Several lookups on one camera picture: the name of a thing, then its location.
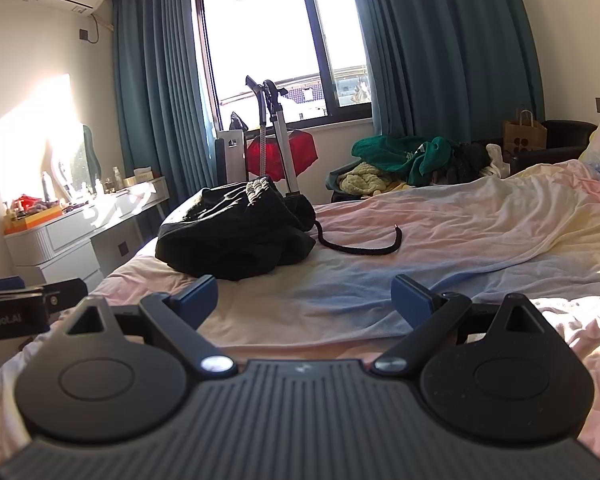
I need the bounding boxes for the right teal curtain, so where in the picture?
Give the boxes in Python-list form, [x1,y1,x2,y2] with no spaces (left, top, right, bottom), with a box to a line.
[355,0,545,142]

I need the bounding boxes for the yellow knitted garment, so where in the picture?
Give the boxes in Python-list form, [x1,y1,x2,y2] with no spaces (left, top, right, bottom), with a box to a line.
[337,162,392,196]

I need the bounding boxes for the white dressing table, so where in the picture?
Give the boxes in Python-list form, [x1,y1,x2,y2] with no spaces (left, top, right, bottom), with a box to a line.
[5,177,170,290]

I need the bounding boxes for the left teal curtain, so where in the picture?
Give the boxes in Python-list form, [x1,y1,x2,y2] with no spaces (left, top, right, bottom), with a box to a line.
[112,0,215,208]

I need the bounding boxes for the pastel bed sheet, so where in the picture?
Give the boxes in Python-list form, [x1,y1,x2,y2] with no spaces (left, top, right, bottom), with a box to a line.
[0,160,600,479]

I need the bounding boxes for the teal curtain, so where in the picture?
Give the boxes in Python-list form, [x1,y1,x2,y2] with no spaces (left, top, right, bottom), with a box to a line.
[355,0,545,142]
[112,0,215,208]

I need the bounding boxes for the white air purifier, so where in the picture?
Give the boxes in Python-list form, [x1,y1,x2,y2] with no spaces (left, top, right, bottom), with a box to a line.
[214,129,249,185]

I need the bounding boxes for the window with dark frame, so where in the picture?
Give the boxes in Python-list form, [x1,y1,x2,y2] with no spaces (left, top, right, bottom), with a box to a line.
[195,0,372,129]

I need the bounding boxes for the brown paper bag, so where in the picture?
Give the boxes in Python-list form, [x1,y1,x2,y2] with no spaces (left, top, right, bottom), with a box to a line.
[503,110,547,156]

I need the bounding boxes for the green garment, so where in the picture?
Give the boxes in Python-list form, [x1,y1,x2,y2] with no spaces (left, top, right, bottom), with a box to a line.
[351,136,458,188]

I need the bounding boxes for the black armchair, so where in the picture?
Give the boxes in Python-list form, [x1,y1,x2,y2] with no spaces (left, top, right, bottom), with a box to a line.
[510,120,597,174]

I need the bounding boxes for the red garment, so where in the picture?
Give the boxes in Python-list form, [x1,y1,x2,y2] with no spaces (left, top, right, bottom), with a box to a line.
[246,130,318,182]

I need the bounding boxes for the orange tray with items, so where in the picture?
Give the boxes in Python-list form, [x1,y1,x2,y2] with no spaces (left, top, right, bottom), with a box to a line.
[3,195,62,235]

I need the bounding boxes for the black pants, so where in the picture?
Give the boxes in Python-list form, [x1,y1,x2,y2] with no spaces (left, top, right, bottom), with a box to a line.
[155,176,403,282]

